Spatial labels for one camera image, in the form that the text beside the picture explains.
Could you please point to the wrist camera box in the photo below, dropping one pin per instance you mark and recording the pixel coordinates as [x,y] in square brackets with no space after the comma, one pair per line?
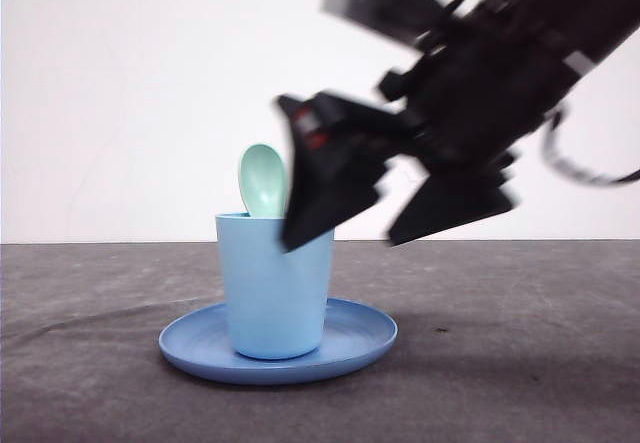
[403,21]

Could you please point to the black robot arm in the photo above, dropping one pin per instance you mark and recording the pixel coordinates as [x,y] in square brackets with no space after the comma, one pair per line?
[581,33]

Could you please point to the light blue plastic cup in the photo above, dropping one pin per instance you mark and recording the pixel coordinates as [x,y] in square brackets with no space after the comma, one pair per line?
[276,299]

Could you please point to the mint green plastic spoon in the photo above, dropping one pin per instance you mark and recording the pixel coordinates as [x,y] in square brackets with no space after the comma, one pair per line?
[263,182]

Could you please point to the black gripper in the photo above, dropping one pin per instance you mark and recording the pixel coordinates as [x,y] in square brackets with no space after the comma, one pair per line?
[465,105]

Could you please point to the blue plastic plate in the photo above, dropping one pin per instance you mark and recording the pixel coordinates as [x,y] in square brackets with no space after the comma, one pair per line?
[355,336]

